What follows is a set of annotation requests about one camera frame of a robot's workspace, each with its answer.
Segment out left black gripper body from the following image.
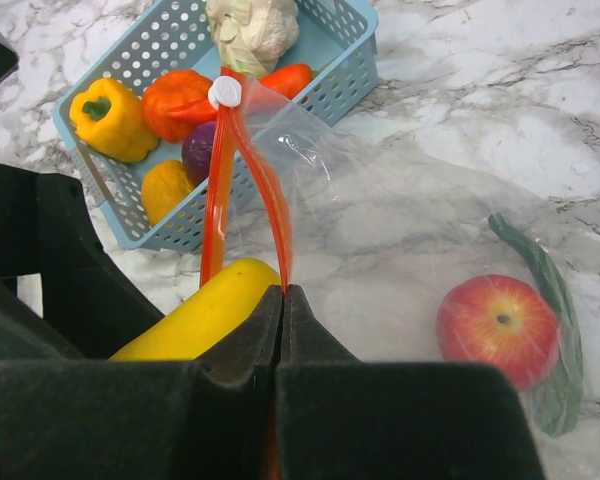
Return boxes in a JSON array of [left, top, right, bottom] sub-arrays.
[[0, 9, 166, 371]]

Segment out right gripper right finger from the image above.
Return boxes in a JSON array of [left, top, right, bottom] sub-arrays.
[[275, 285, 544, 479]]

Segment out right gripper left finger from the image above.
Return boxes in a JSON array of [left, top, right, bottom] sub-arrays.
[[0, 287, 282, 479]]

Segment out yellow lemon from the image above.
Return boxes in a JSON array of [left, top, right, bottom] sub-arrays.
[[110, 258, 280, 361]]

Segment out clear zip top bag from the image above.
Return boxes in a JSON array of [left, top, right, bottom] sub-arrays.
[[201, 70, 592, 479]]

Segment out red apple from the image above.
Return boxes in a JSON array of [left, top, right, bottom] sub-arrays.
[[436, 274, 560, 391]]

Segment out green cucumber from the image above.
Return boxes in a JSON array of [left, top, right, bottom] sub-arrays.
[[487, 213, 585, 439]]

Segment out blue plastic basket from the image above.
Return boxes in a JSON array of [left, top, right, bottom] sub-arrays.
[[53, 0, 379, 253]]

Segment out yellow bell pepper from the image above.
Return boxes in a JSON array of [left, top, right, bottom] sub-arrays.
[[69, 78, 159, 163]]

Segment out yellow orange potato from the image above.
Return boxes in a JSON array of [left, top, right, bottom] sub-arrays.
[[141, 159, 196, 226]]

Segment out purple cabbage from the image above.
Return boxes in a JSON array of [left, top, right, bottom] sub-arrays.
[[181, 121, 216, 185]]

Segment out orange pumpkin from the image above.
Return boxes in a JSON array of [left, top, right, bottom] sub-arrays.
[[142, 69, 212, 143]]

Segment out white cauliflower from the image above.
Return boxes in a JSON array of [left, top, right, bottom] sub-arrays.
[[206, 0, 299, 78]]

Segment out red chili pepper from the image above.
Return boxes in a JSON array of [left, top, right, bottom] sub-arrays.
[[167, 63, 314, 127]]

